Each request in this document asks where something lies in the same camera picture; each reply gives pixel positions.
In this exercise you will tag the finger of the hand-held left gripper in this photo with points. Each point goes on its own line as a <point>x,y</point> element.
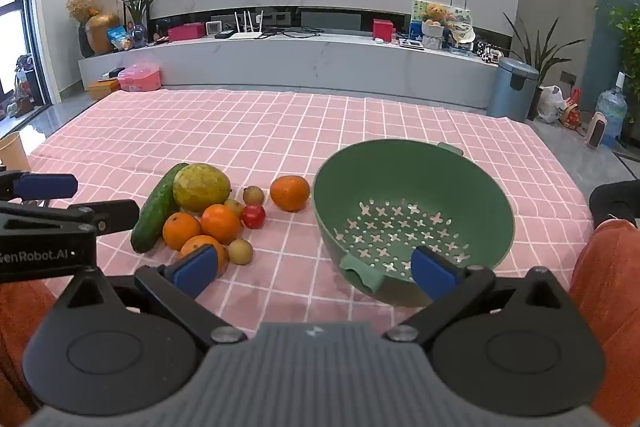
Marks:
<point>117,216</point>
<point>47,186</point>

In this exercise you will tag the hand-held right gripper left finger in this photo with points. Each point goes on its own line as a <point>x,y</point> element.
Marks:
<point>195,271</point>

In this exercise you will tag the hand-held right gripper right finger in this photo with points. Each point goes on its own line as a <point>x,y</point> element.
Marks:
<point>432,276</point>

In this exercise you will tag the orange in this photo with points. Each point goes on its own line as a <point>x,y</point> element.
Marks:
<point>180,231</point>
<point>200,243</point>
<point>221,223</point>
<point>289,193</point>

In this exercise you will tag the green cucumber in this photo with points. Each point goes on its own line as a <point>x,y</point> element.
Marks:
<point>155,212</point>

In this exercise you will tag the small brown round fruit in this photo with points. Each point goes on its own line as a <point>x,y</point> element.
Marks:
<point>234,207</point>
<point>253,195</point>
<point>240,251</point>

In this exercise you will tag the small red round fruit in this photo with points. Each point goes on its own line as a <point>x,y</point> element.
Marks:
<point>254,216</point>

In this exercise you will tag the yellow-green mango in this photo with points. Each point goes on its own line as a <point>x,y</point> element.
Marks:
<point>200,187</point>

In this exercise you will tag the green plastic colander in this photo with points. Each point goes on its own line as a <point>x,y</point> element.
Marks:
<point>400,177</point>

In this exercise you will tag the brown paper cup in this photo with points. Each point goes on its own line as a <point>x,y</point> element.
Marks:
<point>14,152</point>

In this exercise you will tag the orange fuzzy cloth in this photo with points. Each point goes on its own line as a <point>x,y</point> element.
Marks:
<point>20,337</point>
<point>615,287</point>

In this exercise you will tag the toys by glass door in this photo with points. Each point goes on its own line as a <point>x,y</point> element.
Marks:
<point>25,89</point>

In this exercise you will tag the orange cardboard box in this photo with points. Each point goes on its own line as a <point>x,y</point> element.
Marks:
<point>104,90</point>

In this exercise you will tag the pink plastic storage box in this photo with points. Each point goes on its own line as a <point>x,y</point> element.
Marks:
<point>140,78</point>

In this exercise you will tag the gold vase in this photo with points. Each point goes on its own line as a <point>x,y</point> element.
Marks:
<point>101,34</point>

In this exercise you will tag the blue snack bag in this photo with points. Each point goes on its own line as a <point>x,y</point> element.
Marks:
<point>120,38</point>

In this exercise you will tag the pink checkered tablecloth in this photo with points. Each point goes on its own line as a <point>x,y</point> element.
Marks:
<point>300,132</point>

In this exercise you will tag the dried flower bunch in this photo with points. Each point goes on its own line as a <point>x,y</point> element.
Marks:
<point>81,7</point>

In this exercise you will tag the pink-red tissue box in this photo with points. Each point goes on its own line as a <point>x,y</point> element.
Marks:
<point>186,33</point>

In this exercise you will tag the black rounded object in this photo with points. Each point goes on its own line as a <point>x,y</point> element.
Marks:
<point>612,199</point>

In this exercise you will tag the long-leaf plant in glass vase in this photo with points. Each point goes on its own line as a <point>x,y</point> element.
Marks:
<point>137,7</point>

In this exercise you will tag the blue-grey pedal trash can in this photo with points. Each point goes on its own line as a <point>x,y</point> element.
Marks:
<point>512,92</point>

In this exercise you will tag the white plastic bag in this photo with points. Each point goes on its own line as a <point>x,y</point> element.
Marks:
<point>551,104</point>

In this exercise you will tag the flat black box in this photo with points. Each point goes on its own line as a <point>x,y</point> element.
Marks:
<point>224,35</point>

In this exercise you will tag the small white desk clock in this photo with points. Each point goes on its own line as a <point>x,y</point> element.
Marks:
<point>215,29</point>

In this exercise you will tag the red house-shaped gift box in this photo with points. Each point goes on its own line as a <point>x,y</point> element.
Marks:
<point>571,112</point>

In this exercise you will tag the small white heater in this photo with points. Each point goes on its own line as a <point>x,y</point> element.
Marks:
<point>595,131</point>

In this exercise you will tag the white router with antennas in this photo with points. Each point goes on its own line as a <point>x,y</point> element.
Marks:
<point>245,34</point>

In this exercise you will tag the marble television console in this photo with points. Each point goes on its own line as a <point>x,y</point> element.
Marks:
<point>310,62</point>

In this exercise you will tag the white cap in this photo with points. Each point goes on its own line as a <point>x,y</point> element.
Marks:
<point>465,36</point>

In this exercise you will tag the large water bottle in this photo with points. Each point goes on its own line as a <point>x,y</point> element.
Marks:
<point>611,112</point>

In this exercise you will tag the teddy bear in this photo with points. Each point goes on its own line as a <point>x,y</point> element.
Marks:
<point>434,27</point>

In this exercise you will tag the small red box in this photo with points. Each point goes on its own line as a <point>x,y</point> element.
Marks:
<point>383,29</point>

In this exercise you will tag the long-leaf potted plant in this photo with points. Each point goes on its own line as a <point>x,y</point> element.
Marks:
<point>542,47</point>

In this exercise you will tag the green printed card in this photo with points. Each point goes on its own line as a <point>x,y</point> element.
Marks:
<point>457,14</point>

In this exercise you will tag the dark grey speaker box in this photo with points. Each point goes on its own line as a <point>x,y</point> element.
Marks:
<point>330,18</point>

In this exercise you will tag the leafy green houseplant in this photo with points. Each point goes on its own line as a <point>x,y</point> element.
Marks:
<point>629,37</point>

